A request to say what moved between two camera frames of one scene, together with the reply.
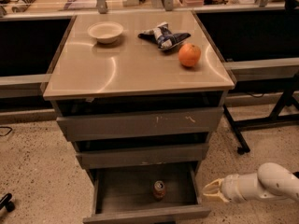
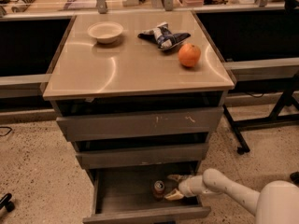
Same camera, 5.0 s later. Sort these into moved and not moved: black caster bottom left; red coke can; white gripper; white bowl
Moved: white gripper
Not moved: white bowl; red coke can; black caster bottom left
